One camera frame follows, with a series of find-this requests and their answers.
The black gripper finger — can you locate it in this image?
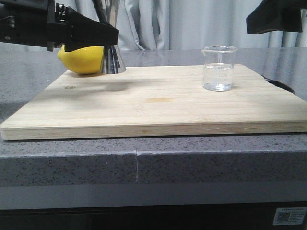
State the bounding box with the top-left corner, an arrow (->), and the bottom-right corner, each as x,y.
246,0 -> 307,35

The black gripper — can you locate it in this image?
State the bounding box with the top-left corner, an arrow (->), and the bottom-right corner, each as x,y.
0,0 -> 119,52

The steel double jigger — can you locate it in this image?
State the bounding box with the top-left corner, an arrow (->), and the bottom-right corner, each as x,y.
92,0 -> 126,74

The clear glass measuring beaker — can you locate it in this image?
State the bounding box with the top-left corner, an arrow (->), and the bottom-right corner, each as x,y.
202,45 -> 238,92

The yellow lemon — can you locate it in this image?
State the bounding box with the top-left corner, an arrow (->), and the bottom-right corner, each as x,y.
57,46 -> 104,74

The grey pleated curtain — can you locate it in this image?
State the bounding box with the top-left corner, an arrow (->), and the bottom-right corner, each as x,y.
116,0 -> 299,50

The light wooden cutting board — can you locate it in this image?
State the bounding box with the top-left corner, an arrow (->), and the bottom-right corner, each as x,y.
0,65 -> 307,140

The white QR code label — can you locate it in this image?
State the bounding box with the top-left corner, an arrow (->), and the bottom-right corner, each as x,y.
272,207 -> 307,226

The black cutting board handle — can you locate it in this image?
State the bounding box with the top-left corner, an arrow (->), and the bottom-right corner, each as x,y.
262,75 -> 295,95

